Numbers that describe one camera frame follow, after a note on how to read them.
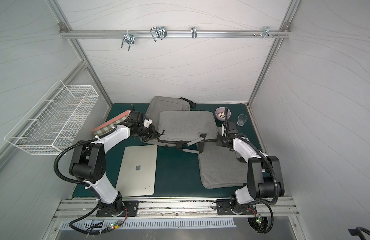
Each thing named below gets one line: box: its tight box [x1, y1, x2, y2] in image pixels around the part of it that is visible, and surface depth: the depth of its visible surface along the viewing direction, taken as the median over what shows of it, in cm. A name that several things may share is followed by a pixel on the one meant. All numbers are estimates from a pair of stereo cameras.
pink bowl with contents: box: [215, 107, 231, 121], surface depth 112 cm
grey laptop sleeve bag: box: [141, 111, 219, 147], surface depth 98 cm
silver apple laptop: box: [116, 145, 158, 197], surface depth 88 cm
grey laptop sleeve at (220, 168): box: [198, 142, 248, 189], surface depth 86 cm
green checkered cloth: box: [93, 112, 132, 136], surface depth 106 cm
